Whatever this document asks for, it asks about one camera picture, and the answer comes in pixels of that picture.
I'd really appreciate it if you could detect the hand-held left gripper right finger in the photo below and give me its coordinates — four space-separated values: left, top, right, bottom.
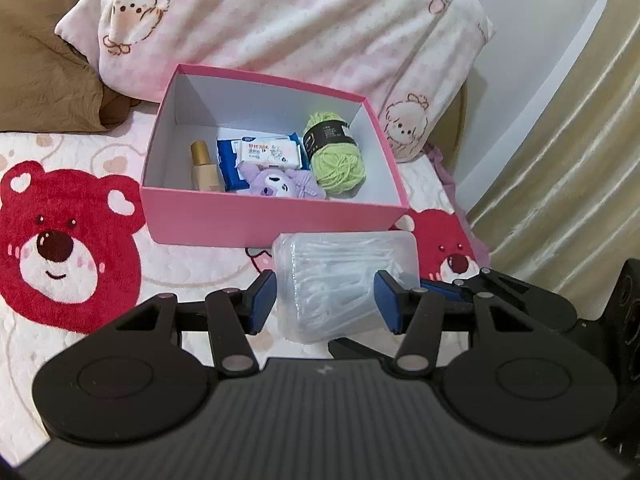
374 269 531 380

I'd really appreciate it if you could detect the blue wet wipes packet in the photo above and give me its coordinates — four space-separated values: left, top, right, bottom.
216 132 311 192

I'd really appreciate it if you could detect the brown pillow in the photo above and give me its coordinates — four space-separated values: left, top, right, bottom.
0 0 143 133

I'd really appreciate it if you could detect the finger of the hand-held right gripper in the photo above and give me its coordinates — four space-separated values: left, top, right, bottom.
327 337 403 362
419 267 578 333

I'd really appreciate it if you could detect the green yarn ball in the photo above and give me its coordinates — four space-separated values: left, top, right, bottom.
303 111 367 197

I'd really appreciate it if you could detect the gold curtain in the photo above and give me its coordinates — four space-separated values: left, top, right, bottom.
465 0 640 296

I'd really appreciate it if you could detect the gold cap foundation bottle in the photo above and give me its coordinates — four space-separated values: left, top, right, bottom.
189 141 226 193

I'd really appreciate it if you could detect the bear print bed sheet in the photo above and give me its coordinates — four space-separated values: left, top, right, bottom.
0 110 493 466

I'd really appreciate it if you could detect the pink bear-print pillow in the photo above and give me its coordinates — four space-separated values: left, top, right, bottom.
54 0 496 163

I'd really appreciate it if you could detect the purple plush toy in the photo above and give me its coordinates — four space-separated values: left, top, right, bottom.
236 161 327 200

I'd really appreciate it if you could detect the white tissue packet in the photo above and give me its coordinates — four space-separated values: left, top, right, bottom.
236 137 304 171

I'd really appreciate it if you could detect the pink cardboard box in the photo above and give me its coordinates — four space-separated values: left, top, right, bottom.
140 63 411 250

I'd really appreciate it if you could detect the clear plastic cotton swab box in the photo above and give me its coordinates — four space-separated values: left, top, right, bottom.
272 231 420 345

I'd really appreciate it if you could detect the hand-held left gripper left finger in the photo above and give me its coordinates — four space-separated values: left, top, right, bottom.
114 269 278 378

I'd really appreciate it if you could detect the beige bed headboard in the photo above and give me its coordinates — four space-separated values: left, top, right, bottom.
430 80 468 171

